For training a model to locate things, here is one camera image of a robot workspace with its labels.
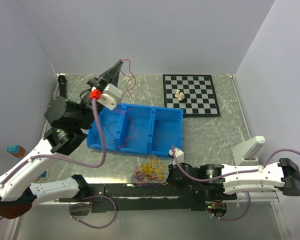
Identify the red thin cable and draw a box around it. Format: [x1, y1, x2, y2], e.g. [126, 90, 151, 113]
[116, 58, 138, 149]

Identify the white chess piece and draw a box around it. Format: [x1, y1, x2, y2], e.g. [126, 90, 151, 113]
[174, 89, 180, 98]
[178, 92, 184, 101]

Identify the blue toy brick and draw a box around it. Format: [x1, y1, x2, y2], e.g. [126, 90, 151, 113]
[38, 170, 48, 179]

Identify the blue and brown toy block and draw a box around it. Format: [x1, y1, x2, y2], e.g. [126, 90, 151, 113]
[6, 145, 26, 159]

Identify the black marker orange cap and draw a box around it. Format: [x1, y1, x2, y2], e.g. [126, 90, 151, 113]
[57, 74, 67, 98]

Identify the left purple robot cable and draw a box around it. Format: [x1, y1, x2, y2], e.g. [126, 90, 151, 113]
[0, 97, 118, 229]

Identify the blue three-compartment plastic bin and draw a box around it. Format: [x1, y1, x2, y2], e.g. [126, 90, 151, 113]
[98, 103, 184, 158]

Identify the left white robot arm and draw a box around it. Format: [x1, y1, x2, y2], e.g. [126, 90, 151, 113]
[0, 59, 124, 219]

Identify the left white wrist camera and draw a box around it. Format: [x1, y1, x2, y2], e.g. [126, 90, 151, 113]
[89, 83, 123, 111]

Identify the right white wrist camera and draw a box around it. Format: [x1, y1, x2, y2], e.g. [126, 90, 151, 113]
[168, 147, 185, 166]

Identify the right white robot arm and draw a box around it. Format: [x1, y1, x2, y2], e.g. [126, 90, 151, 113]
[167, 158, 300, 201]

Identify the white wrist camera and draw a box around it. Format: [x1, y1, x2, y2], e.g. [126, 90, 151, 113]
[168, 147, 185, 166]
[89, 83, 123, 111]

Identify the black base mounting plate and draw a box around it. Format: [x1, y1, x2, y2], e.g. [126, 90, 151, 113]
[58, 181, 238, 214]

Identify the white stand device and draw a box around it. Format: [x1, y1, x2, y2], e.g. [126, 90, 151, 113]
[232, 136, 266, 166]

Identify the black and white chessboard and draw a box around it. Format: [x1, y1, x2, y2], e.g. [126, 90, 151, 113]
[162, 74, 221, 117]

